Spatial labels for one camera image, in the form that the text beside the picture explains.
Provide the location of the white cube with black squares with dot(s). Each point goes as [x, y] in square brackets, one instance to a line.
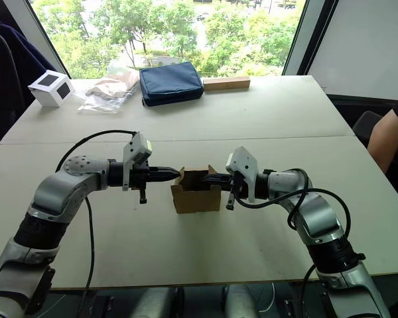
[44, 96]

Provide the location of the navy blue fabric pouch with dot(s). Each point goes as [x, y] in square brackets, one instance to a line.
[169, 83]

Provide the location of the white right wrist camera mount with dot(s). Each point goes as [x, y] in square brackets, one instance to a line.
[243, 165]

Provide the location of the beige folded garment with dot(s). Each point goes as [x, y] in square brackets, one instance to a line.
[116, 84]

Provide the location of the small brown cardboard box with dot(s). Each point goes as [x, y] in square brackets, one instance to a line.
[195, 202]

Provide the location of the light wooden block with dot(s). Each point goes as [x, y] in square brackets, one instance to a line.
[227, 83]

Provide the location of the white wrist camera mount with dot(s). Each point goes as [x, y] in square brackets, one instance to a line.
[243, 165]
[137, 145]

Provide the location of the bare forearm of seated person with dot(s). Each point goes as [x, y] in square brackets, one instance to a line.
[383, 142]

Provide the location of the clear plastic packaging bag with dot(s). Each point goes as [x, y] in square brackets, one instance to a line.
[99, 106]

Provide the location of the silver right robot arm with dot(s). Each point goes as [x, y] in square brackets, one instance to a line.
[318, 212]

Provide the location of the large glass window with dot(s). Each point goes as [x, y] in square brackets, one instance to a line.
[172, 33]

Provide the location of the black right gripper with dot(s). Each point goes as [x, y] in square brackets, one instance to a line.
[240, 185]

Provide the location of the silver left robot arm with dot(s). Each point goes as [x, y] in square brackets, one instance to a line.
[63, 192]

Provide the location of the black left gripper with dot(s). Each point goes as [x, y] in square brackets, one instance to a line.
[139, 177]

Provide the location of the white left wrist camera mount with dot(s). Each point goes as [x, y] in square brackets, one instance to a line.
[137, 145]

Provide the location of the dark grey chair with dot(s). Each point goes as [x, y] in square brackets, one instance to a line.
[365, 127]

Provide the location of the dark blue jacket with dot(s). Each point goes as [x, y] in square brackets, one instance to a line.
[30, 66]

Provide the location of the grey rounded housing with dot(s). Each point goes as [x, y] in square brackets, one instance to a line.
[242, 303]
[157, 303]

